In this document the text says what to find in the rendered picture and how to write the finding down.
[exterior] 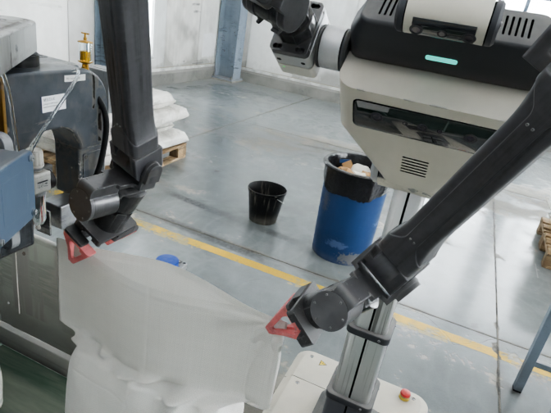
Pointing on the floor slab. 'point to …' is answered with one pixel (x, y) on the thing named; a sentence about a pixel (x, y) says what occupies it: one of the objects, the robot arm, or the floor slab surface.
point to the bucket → (265, 201)
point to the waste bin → (347, 210)
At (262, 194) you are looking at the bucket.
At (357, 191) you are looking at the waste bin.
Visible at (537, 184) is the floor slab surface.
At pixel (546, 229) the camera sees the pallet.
